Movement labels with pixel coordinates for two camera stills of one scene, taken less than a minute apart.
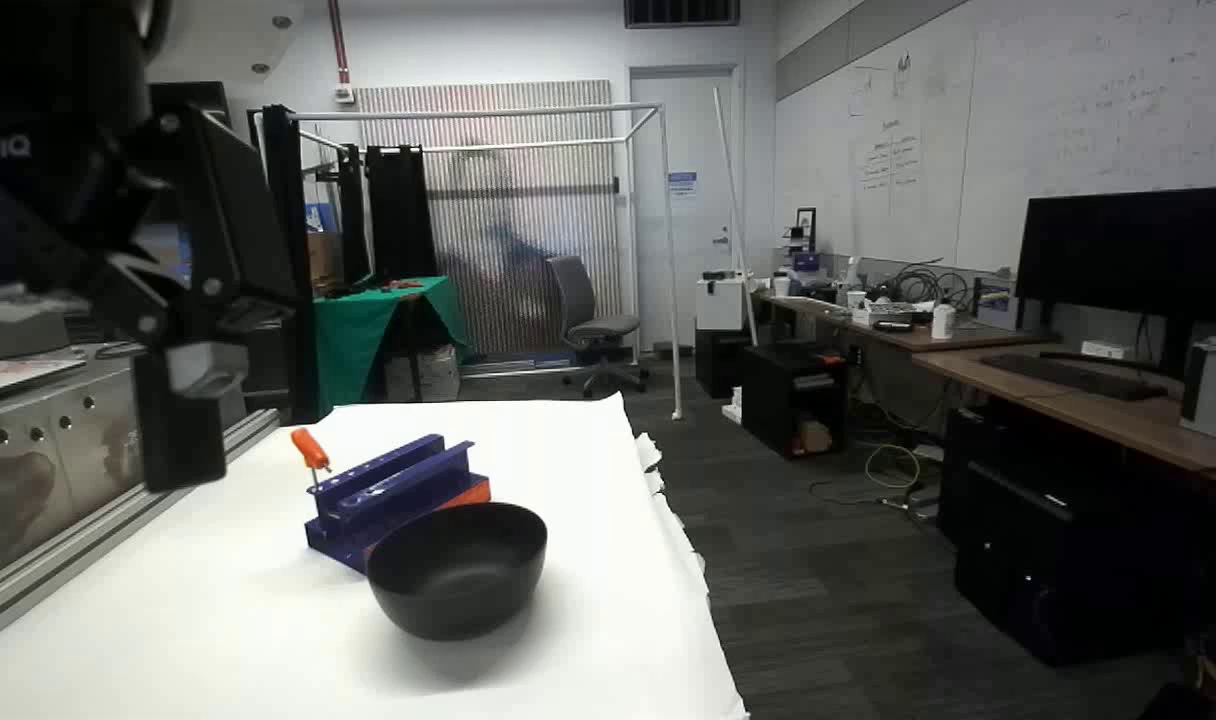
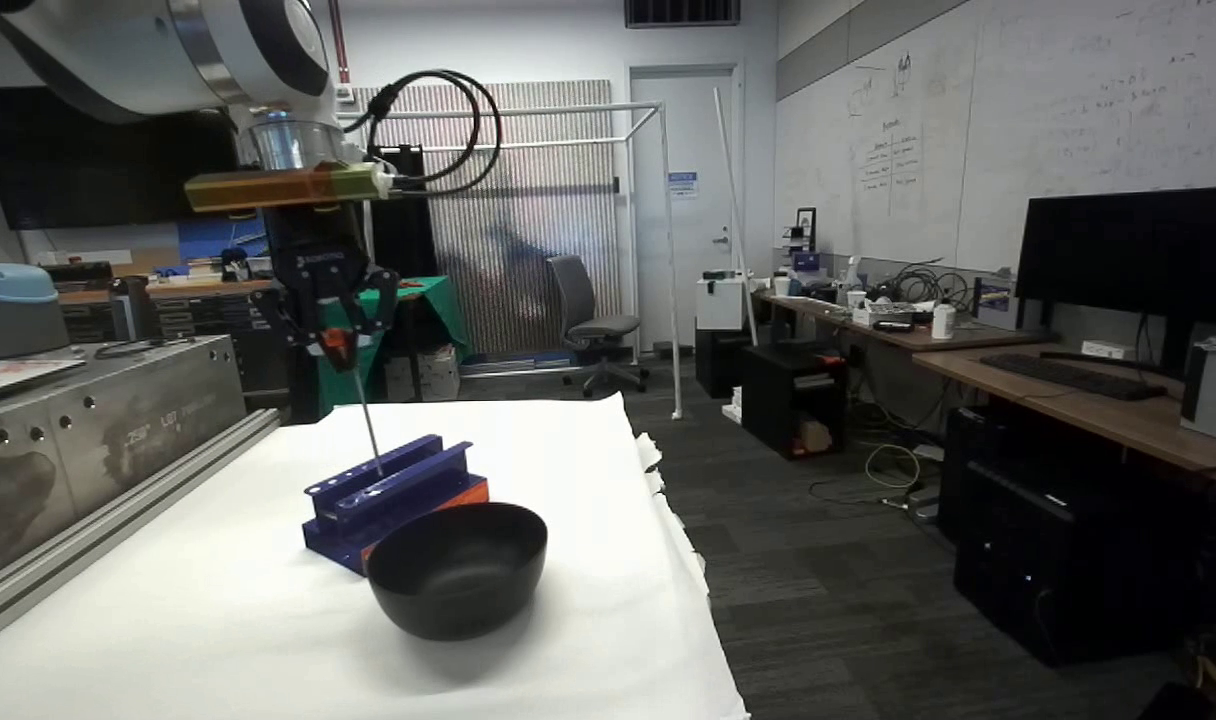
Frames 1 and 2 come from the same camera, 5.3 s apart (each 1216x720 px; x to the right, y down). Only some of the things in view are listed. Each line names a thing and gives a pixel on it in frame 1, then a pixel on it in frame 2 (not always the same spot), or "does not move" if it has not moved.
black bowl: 456,574 does not move
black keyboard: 1091,372 does not move
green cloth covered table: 351,328 does not move
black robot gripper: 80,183 to 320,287
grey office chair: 594,333 does not move
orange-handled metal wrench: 308,450 to 340,346
